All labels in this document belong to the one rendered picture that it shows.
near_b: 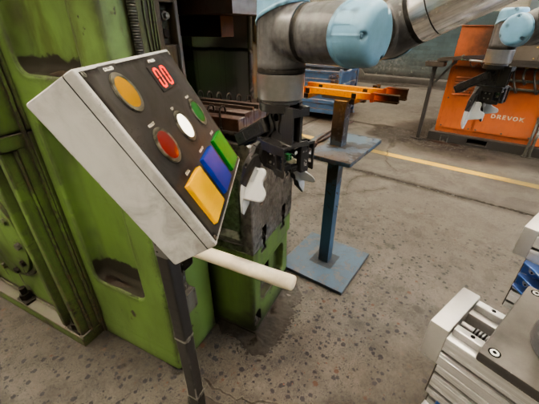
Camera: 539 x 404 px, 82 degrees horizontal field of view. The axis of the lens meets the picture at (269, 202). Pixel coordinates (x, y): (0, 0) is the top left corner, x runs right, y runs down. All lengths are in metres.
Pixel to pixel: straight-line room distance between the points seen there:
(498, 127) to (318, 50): 4.03
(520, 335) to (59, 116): 0.72
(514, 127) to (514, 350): 3.88
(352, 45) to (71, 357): 1.60
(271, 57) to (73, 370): 1.48
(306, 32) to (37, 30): 0.85
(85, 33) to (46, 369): 1.33
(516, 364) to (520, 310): 0.12
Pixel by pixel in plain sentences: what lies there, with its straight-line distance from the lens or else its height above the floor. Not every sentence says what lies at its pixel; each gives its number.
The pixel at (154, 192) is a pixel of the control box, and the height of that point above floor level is 1.05.
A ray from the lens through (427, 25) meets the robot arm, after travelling 0.52.
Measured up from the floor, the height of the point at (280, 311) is 0.00.
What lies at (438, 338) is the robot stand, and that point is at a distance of 0.69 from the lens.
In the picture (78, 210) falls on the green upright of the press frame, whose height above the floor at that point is 0.66.
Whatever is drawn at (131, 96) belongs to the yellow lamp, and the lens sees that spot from 0.48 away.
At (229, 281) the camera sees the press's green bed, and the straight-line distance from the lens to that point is 1.40.
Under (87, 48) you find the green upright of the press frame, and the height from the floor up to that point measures 1.20.
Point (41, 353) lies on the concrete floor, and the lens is 1.80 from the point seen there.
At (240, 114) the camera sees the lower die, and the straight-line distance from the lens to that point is 1.07.
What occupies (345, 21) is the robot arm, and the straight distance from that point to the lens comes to 0.42.
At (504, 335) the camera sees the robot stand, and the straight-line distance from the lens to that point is 0.65.
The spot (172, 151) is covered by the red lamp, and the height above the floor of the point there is 1.08.
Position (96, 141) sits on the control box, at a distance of 0.44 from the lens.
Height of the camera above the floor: 1.24
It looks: 30 degrees down
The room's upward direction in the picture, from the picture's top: straight up
